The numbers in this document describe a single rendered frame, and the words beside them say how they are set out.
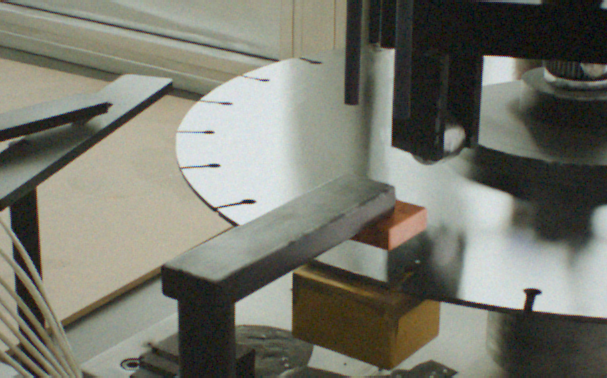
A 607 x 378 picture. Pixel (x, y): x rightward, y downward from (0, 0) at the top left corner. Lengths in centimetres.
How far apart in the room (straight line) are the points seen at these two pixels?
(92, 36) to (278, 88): 76
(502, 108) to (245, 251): 21
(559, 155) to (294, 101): 14
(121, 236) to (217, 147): 42
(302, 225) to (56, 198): 65
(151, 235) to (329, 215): 56
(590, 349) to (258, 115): 17
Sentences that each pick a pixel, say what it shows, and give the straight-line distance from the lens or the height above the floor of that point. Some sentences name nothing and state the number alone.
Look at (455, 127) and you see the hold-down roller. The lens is 48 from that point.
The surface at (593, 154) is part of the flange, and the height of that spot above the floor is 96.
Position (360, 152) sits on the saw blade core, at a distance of 53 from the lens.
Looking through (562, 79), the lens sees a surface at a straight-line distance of 54.
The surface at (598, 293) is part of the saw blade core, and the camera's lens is 42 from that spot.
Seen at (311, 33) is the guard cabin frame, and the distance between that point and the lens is 117.
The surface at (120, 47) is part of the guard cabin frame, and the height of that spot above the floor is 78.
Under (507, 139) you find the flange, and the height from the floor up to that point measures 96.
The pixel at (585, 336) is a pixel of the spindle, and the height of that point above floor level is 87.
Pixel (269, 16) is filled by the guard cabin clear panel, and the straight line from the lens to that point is 123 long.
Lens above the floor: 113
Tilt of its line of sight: 22 degrees down
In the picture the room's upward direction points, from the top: 1 degrees clockwise
